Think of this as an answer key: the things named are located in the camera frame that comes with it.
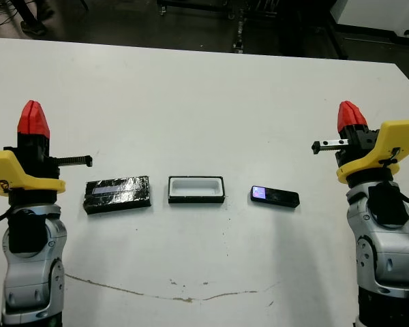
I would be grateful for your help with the black box, white insert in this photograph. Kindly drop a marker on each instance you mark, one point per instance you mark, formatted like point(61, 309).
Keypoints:
point(196, 188)

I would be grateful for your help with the large black robot rig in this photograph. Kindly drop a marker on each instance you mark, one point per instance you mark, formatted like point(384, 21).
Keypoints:
point(313, 37)

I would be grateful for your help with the person in black clothes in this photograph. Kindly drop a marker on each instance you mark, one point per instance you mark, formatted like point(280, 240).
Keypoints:
point(34, 28)

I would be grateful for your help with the black wheeled gantry frame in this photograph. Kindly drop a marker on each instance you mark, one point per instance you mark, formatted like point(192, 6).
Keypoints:
point(240, 30)

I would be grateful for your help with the glossy black box lid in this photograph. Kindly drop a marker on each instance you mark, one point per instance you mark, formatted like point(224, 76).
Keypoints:
point(119, 194)

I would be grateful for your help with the left gripper, yellow mount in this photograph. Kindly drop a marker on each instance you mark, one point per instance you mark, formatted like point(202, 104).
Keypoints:
point(34, 163)

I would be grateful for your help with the small black camera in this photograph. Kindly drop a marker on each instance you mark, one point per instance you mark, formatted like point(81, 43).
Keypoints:
point(279, 197)

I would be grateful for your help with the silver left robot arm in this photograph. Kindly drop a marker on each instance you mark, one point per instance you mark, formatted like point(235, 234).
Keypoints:
point(34, 265)

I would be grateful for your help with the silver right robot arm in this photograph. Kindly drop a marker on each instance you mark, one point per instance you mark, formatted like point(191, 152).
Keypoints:
point(385, 252)

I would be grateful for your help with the right gripper, yellow mount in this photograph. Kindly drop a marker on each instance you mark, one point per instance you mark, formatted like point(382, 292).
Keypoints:
point(395, 136)

